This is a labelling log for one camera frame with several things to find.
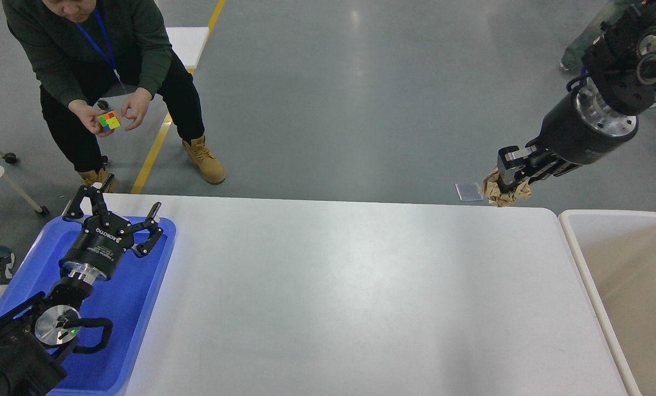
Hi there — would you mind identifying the left metal floor plate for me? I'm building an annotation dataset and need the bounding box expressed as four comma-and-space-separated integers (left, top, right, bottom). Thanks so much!
455, 183, 484, 201

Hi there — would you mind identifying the person in dark green sweater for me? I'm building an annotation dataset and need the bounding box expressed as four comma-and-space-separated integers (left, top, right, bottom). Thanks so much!
2, 1, 226, 191

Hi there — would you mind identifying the brown paper ball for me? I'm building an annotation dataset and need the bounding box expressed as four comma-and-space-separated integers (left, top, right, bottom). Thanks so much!
478, 166, 532, 207

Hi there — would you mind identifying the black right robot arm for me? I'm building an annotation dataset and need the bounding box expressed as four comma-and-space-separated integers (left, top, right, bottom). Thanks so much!
482, 1, 656, 206

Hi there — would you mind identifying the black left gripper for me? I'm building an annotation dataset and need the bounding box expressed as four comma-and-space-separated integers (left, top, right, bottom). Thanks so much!
59, 185, 165, 282

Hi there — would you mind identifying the white foam board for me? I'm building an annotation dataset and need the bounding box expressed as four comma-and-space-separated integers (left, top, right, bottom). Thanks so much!
166, 26, 210, 70

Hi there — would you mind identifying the beige plastic bin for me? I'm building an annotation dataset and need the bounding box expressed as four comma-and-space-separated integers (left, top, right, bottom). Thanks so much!
559, 210, 656, 395

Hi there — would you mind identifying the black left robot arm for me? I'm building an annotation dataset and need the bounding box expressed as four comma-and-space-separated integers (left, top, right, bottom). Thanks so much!
0, 186, 176, 395

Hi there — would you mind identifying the person's left hand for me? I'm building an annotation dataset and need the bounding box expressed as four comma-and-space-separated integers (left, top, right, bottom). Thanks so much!
120, 87, 152, 132

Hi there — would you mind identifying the colourful puzzle cube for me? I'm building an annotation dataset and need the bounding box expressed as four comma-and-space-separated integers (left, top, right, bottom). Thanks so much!
97, 110, 121, 132

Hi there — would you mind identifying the person in jeans background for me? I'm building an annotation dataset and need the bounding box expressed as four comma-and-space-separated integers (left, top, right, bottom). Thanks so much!
559, 1, 642, 72

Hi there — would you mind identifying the blue plastic tray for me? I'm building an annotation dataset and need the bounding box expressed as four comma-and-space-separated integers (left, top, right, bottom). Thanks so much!
0, 218, 177, 395

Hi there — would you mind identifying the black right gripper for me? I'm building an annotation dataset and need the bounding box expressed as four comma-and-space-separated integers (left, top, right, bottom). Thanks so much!
497, 83, 638, 193

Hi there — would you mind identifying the person's right hand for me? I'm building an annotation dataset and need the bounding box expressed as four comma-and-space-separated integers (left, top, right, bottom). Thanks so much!
67, 98, 114, 138

